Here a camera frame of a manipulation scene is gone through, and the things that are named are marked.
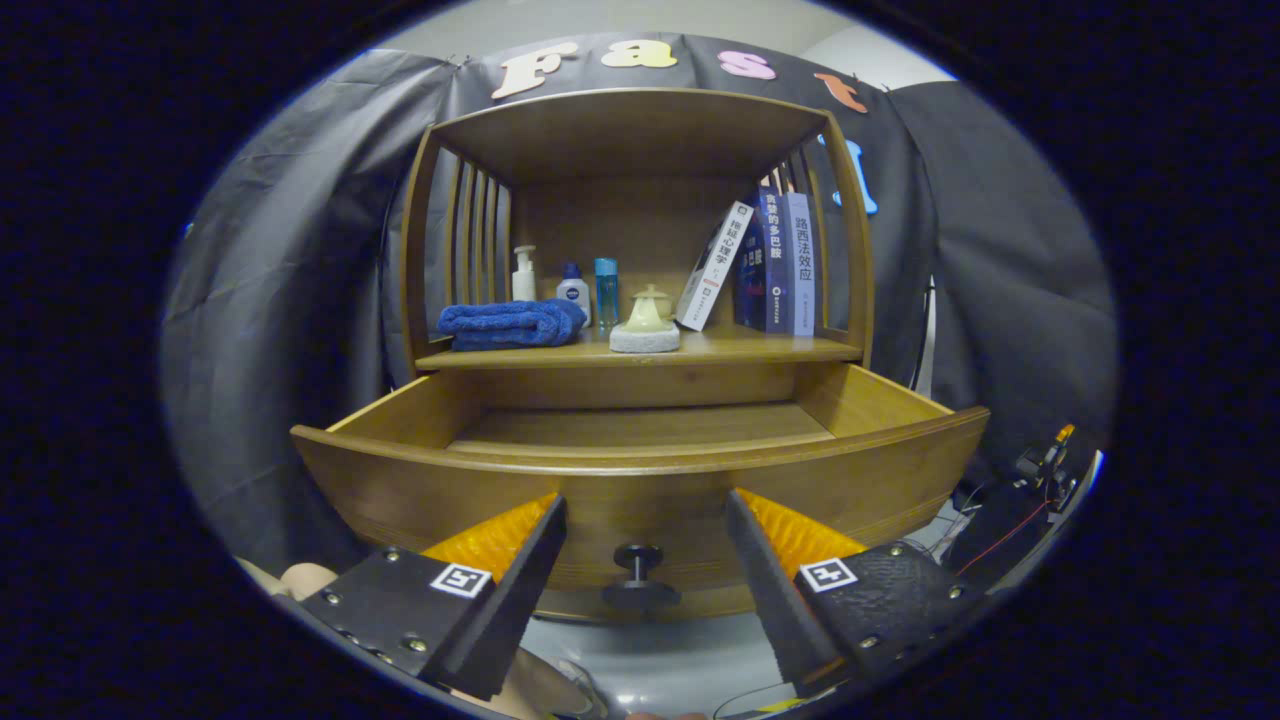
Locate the wooden countertop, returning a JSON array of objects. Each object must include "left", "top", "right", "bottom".
[{"left": 415, "top": 322, "right": 863, "bottom": 371}]

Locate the wooden cabinet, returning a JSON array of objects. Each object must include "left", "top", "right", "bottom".
[{"left": 400, "top": 87, "right": 876, "bottom": 626}]

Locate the white bottle with blue cap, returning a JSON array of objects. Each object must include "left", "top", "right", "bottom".
[{"left": 556, "top": 262, "right": 592, "bottom": 326}]

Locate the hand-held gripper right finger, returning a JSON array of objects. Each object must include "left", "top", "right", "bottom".
[{"left": 723, "top": 489, "right": 991, "bottom": 701}]

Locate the clear blue bottle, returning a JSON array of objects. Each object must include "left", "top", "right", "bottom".
[{"left": 594, "top": 258, "right": 620, "bottom": 329}]

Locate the white book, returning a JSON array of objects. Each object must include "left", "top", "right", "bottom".
[{"left": 676, "top": 201, "right": 756, "bottom": 332}]

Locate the black and orange device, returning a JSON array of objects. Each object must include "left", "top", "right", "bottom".
[{"left": 1015, "top": 423, "right": 1081, "bottom": 521}]

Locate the pale green handled scrub brush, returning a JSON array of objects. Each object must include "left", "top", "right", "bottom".
[{"left": 608, "top": 295, "right": 682, "bottom": 354}]

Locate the folded blue towel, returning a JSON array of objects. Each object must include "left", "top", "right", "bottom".
[{"left": 437, "top": 298, "right": 588, "bottom": 352}]

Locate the dark blue book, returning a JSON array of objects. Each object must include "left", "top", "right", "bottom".
[{"left": 735, "top": 186, "right": 791, "bottom": 333}]

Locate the light blue book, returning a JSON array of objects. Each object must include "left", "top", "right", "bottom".
[{"left": 780, "top": 192, "right": 817, "bottom": 337}]

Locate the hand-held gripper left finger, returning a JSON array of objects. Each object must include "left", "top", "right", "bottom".
[{"left": 298, "top": 493, "right": 569, "bottom": 703}]

